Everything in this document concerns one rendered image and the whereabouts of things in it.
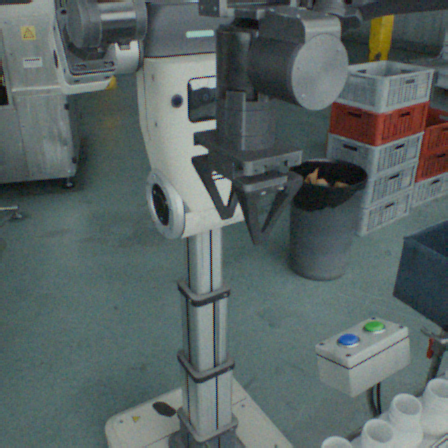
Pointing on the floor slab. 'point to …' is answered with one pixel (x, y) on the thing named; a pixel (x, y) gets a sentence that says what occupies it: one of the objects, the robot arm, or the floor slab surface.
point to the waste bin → (324, 218)
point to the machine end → (34, 98)
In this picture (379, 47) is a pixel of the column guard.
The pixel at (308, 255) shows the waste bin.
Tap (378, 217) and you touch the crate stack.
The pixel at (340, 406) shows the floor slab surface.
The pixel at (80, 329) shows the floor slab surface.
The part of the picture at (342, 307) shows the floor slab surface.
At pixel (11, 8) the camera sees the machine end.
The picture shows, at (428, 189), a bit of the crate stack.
